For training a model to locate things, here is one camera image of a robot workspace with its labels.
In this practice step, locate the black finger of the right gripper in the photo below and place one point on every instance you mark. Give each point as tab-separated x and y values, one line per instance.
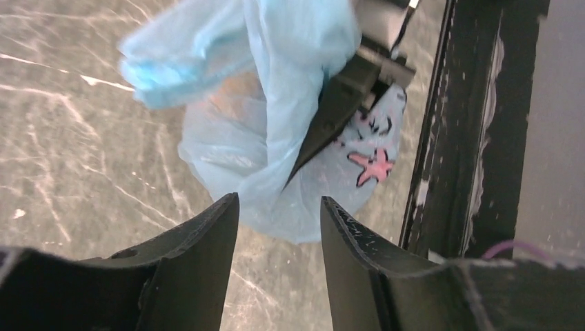
340	98

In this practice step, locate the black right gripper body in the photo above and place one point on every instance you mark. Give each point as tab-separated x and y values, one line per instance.
383	25

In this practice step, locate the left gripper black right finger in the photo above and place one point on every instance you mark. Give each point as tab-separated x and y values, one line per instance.
376	285

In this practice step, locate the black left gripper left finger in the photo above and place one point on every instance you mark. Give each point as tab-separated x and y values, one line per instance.
174	281

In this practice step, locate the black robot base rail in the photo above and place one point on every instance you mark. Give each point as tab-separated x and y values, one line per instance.
467	176

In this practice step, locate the light blue plastic bag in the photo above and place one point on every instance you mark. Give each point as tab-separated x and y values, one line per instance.
250	74

